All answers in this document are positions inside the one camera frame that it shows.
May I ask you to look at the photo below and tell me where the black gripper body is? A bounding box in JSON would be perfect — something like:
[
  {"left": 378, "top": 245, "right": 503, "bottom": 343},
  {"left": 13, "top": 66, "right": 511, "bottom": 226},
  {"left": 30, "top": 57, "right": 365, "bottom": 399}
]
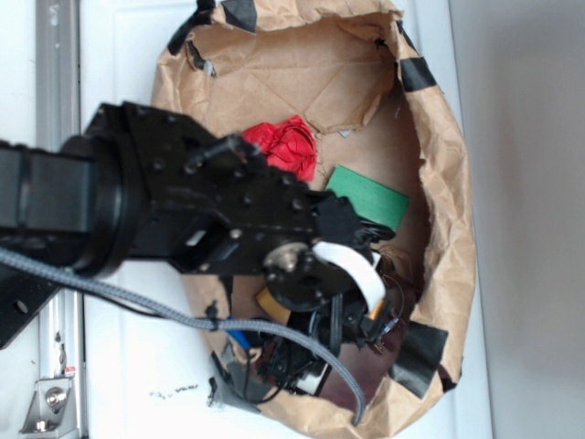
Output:
[{"left": 122, "top": 102, "right": 397, "bottom": 397}]

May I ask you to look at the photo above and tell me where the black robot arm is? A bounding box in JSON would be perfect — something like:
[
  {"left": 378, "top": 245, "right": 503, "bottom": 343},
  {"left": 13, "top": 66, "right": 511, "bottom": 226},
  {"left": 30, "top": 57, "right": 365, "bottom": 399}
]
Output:
[{"left": 1, "top": 102, "right": 392, "bottom": 355}]

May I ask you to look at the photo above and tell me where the crumpled red paper ball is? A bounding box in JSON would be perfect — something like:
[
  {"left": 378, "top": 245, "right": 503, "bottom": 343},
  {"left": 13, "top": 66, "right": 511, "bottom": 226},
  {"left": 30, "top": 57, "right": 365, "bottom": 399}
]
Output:
[{"left": 241, "top": 115, "right": 318, "bottom": 182}]

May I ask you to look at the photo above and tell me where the yellow sponge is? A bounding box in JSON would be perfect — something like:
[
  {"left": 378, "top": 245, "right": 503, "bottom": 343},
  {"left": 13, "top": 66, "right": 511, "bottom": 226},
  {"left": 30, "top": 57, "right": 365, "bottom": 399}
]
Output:
[{"left": 256, "top": 287, "right": 292, "bottom": 326}]

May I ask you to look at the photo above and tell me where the green rectangular block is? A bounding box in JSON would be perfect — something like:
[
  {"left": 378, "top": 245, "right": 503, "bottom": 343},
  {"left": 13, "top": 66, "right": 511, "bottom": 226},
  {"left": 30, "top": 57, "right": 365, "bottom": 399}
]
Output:
[{"left": 326, "top": 166, "right": 410, "bottom": 231}]

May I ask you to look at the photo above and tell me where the brown paper bag bin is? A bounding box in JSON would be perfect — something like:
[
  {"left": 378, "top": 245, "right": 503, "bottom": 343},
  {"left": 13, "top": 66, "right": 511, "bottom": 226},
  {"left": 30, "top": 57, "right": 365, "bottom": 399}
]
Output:
[{"left": 153, "top": 1, "right": 475, "bottom": 438}]

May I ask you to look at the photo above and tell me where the white ribbon cable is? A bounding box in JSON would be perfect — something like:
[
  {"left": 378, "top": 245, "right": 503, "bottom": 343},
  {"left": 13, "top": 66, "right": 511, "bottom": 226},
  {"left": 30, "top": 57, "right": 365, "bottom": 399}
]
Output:
[{"left": 312, "top": 241, "right": 386, "bottom": 306}]

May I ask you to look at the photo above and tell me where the grey braided cable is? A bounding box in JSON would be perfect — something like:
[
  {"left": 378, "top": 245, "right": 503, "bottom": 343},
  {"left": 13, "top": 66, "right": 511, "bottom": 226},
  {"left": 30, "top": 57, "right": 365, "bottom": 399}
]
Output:
[{"left": 0, "top": 249, "right": 367, "bottom": 426}]

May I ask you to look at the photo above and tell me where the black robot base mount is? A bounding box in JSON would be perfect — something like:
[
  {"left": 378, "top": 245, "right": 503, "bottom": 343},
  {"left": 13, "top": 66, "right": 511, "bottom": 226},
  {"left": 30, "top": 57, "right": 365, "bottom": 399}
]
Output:
[{"left": 0, "top": 266, "right": 59, "bottom": 349}]

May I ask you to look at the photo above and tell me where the aluminium extrusion rail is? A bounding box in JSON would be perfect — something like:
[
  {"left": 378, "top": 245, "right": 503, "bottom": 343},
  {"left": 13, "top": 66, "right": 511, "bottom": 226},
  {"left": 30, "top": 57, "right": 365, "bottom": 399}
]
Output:
[{"left": 36, "top": 1, "right": 88, "bottom": 438}]

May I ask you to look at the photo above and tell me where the silver corner bracket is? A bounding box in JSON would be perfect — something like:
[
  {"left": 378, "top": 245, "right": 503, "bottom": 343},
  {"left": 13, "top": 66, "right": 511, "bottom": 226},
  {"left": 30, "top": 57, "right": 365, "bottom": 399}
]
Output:
[{"left": 18, "top": 378, "right": 77, "bottom": 438}]

